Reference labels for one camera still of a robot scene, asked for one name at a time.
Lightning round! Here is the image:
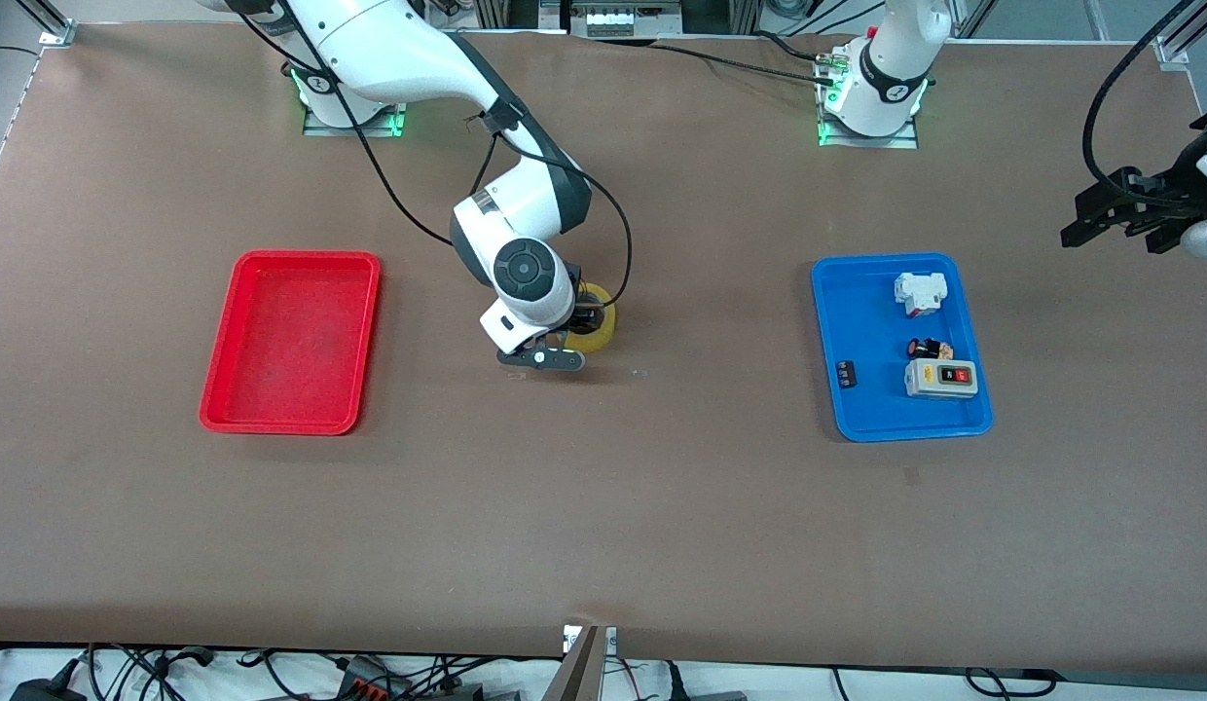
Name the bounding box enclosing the orange black connector block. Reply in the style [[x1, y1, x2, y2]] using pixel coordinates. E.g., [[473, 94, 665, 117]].
[[336, 657, 415, 698]]

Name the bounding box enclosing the red plastic tray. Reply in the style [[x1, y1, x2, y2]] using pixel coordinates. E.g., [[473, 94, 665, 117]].
[[200, 250, 383, 436]]

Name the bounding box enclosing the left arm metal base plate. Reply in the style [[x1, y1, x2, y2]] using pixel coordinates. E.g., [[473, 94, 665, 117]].
[[816, 58, 921, 150]]

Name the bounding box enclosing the metal bracket at table edge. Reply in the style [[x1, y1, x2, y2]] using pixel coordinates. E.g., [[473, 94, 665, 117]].
[[543, 623, 619, 701]]

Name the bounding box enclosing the black looped floor cable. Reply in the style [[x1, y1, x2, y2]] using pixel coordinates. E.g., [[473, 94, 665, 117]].
[[964, 667, 1062, 698]]

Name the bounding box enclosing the grey push-button switch box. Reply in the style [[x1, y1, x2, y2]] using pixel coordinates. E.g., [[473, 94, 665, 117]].
[[903, 359, 980, 400]]

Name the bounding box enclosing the aluminium corner profile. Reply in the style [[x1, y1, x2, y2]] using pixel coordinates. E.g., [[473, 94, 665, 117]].
[[1153, 0, 1207, 69]]

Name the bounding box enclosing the aluminium frame with white device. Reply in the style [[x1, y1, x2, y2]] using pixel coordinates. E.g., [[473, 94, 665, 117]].
[[472, 0, 760, 38]]

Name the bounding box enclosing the yellow packing tape roll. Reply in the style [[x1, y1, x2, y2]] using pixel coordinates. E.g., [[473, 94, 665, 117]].
[[563, 281, 621, 356]]

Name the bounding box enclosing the black cable on table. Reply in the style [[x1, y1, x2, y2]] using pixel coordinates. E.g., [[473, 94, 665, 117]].
[[652, 39, 840, 85]]

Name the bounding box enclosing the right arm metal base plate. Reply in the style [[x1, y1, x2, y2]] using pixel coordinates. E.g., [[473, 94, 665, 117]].
[[302, 92, 408, 137]]

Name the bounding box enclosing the blue plastic tray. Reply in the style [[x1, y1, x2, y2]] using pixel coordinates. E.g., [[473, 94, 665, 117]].
[[811, 253, 995, 443]]

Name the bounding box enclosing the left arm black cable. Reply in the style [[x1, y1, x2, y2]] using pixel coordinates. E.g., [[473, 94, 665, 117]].
[[1082, 0, 1203, 196]]

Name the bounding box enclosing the black power adapter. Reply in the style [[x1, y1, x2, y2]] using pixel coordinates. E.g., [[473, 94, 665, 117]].
[[10, 675, 89, 701]]

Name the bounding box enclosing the white circuit breaker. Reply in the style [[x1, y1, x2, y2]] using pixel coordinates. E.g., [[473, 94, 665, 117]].
[[895, 272, 950, 320]]

